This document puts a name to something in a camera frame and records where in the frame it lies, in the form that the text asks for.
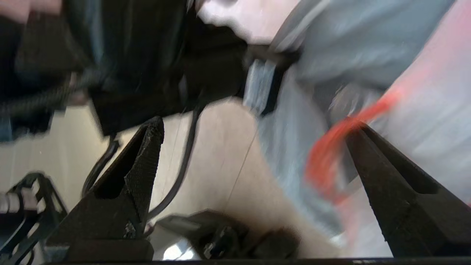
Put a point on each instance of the used trash bag red print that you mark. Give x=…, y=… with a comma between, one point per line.
x=349, y=48

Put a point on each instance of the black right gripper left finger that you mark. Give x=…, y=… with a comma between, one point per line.
x=110, y=221

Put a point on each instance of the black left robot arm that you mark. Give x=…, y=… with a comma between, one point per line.
x=128, y=55

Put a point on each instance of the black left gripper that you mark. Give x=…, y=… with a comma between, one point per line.
x=213, y=70

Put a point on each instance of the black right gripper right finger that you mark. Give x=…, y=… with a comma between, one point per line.
x=415, y=213

